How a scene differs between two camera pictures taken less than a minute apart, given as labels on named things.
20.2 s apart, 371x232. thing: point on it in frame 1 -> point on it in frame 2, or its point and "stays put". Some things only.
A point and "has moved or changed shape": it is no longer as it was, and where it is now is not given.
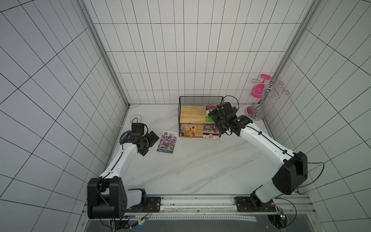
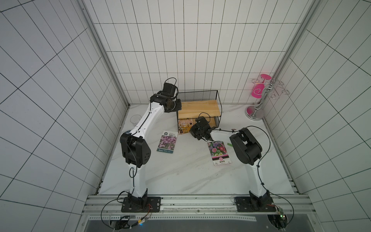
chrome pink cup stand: x=256 y=112 stays put
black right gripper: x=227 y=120 -> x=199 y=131
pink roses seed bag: x=210 y=131 has moved or changed shape
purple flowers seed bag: x=167 y=142 stays put
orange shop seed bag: x=188 y=130 has moved or changed shape
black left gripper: x=143 y=152 -> x=178 y=107
